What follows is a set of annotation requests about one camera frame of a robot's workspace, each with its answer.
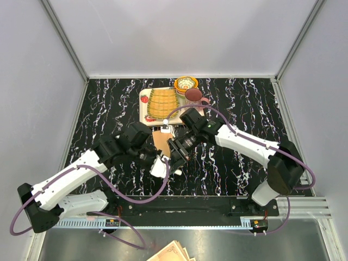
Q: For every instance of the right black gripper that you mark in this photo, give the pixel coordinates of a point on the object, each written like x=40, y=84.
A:
x=179, y=155

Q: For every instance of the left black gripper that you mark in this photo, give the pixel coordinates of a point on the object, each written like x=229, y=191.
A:
x=156, y=153

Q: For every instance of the white glue stick cap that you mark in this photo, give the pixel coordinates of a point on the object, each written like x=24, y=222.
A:
x=178, y=172

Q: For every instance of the brown paper envelope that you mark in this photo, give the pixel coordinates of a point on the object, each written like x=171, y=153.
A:
x=161, y=141

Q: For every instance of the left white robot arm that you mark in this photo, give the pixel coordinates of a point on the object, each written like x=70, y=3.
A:
x=48, y=202

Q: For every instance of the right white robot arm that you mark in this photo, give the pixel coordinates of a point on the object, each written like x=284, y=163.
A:
x=281, y=159

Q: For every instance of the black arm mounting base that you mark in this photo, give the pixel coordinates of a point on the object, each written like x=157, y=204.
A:
x=221, y=205

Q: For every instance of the white strawberry tray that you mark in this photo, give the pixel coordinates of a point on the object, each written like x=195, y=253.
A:
x=143, y=100

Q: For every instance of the yellow woven bamboo basket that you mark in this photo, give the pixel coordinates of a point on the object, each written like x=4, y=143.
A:
x=161, y=103

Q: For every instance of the yellow patterned bowl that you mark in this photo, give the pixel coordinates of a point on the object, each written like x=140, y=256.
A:
x=185, y=83

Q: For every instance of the stack of spare letters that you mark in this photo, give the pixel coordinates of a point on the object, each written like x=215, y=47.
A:
x=174, y=251

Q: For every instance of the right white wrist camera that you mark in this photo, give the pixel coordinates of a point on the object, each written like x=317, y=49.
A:
x=167, y=128

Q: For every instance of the slotted cable duct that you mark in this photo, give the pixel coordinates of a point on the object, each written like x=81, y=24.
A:
x=167, y=221

